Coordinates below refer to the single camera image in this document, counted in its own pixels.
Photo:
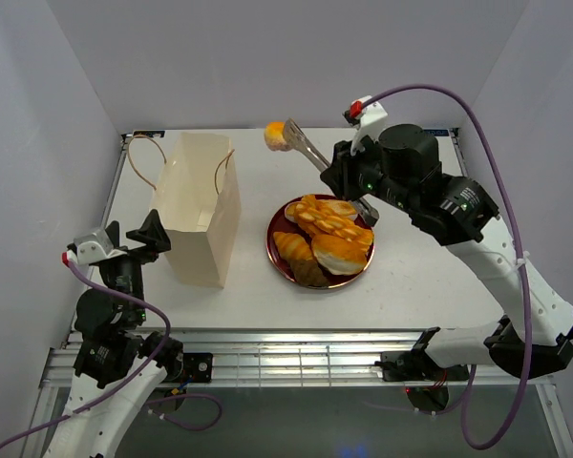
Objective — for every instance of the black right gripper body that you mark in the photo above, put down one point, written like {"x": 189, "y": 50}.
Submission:
{"x": 359, "y": 175}

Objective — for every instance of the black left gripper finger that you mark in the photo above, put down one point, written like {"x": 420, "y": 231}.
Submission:
{"x": 151, "y": 235}
{"x": 112, "y": 231}

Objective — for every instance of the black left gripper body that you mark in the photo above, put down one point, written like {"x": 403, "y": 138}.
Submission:
{"x": 126, "y": 271}

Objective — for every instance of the long braided orange bread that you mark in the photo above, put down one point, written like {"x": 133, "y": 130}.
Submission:
{"x": 314, "y": 218}

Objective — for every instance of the metal serving tongs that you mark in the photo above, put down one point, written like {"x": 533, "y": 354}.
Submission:
{"x": 298, "y": 141}

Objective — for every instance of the small round sugared bun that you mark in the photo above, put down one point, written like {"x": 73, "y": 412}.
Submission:
{"x": 274, "y": 136}

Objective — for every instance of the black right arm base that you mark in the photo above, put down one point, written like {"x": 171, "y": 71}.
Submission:
{"x": 407, "y": 366}

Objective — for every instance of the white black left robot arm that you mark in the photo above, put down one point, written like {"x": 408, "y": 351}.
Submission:
{"x": 115, "y": 370}

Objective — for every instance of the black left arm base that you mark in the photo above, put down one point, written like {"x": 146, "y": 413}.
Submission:
{"x": 192, "y": 368}

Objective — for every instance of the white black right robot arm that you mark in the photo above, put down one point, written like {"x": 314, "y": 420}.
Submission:
{"x": 402, "y": 168}

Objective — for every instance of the flat toasted white bread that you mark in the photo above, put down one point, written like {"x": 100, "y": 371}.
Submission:
{"x": 341, "y": 208}

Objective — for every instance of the white paper bag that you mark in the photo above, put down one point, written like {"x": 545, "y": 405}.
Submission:
{"x": 198, "y": 200}

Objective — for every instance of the large round orange bun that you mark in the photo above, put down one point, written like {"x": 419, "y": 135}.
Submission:
{"x": 338, "y": 256}

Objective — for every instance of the blue label sticker right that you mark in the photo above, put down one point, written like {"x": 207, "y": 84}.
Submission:
{"x": 437, "y": 132}

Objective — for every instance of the blue label sticker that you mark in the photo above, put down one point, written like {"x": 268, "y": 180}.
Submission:
{"x": 437, "y": 132}
{"x": 151, "y": 134}

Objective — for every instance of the dark red round plate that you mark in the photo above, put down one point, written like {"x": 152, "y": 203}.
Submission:
{"x": 279, "y": 223}

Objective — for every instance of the blue label sticker left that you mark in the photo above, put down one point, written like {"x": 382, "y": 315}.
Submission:
{"x": 151, "y": 134}

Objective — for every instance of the striped golden croissant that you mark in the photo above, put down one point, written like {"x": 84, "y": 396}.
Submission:
{"x": 292, "y": 246}

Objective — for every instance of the dark brown croissant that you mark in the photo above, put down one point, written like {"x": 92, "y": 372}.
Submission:
{"x": 308, "y": 273}

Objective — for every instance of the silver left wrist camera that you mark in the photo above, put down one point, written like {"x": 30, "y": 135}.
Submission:
{"x": 90, "y": 249}

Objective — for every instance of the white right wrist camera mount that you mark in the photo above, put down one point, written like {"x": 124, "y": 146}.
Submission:
{"x": 369, "y": 119}

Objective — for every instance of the aluminium front frame rail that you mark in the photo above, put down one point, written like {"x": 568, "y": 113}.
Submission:
{"x": 244, "y": 359}

